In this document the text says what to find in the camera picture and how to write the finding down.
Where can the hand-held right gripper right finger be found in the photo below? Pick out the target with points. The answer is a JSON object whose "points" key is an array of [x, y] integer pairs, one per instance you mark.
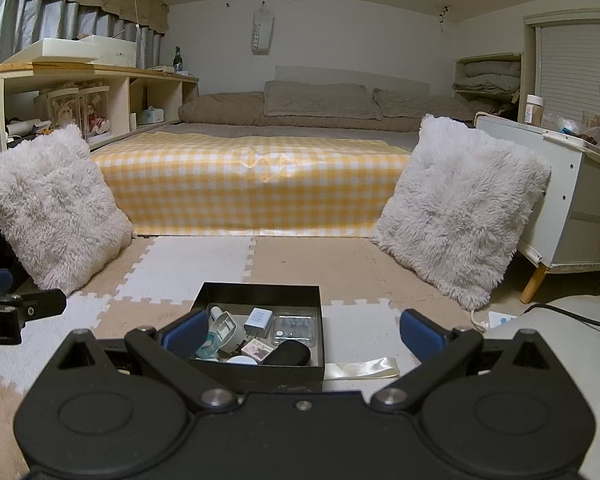
{"points": [[422, 335]]}

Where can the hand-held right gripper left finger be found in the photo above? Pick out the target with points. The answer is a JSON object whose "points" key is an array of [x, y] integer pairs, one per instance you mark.
{"points": [[185, 335]]}

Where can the teal tape roll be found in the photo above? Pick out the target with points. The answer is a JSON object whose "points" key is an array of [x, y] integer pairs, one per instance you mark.
{"points": [[207, 347]]}

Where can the small printed box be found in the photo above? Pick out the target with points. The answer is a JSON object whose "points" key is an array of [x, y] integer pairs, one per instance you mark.
{"points": [[257, 351]]}

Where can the black cardboard box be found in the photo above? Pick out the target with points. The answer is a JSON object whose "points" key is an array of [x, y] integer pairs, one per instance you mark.
{"points": [[260, 377]]}

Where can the black glasses case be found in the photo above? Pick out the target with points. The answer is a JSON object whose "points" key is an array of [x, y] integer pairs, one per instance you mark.
{"points": [[290, 354]]}

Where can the clear plastic case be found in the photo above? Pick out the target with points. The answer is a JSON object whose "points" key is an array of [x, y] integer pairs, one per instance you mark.
{"points": [[294, 330]]}

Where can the clear plastic strip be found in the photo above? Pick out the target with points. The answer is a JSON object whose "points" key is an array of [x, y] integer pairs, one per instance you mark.
{"points": [[360, 369]]}

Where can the white power adapter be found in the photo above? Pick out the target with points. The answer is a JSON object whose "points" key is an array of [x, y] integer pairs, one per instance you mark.
{"points": [[502, 320]]}

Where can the white fluffy pillow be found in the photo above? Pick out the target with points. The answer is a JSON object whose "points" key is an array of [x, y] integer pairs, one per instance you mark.
{"points": [[460, 210], [50, 205]]}

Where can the foam puzzle mat tiles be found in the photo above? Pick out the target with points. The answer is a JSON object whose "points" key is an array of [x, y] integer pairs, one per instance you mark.
{"points": [[300, 270]]}

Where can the white paper roll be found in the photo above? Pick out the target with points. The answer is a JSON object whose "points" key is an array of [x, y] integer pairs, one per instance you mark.
{"points": [[22, 128]]}

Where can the yellow checked blanket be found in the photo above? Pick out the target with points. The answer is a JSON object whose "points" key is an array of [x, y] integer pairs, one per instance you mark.
{"points": [[250, 185]]}

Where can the clear doll display case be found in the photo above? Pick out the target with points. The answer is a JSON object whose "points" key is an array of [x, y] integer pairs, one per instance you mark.
{"points": [[95, 110], [62, 110]]}

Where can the white cabinet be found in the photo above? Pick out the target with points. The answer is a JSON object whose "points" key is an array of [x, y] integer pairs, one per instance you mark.
{"points": [[590, 200]]}

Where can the tissue box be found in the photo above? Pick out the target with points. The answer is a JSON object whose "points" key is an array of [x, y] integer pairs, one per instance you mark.
{"points": [[150, 116]]}

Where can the cream wooden shelf unit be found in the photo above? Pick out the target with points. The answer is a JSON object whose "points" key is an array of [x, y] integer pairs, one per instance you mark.
{"points": [[120, 90]]}

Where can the brown bed pillow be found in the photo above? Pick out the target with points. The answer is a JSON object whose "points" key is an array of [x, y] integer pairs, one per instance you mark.
{"points": [[420, 105], [320, 100]]}

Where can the brown duvet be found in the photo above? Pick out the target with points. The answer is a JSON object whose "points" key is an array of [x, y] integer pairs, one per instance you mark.
{"points": [[220, 107]]}

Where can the white flat box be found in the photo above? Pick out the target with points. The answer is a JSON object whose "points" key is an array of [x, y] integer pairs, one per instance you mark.
{"points": [[45, 50]]}

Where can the cream storage box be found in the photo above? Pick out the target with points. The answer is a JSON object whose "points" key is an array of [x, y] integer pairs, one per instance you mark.
{"points": [[115, 52]]}

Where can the grey curtain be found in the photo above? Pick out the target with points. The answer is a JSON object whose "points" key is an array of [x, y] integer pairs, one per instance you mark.
{"points": [[10, 20]]}

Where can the shelf with folded bedding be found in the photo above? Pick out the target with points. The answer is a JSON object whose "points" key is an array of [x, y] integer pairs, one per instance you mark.
{"points": [[487, 80]]}

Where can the white headboard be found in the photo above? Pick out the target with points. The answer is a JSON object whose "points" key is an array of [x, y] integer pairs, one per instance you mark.
{"points": [[355, 74]]}

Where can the green glass bottle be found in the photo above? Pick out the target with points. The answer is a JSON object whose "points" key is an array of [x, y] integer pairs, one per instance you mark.
{"points": [[178, 60]]}

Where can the window blind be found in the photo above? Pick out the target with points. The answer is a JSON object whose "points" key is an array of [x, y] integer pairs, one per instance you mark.
{"points": [[570, 70]]}

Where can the white hanging bag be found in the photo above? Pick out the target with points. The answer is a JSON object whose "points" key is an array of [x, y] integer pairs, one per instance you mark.
{"points": [[262, 32]]}

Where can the black wall hook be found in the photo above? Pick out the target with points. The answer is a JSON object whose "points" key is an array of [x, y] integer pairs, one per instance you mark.
{"points": [[443, 17]]}

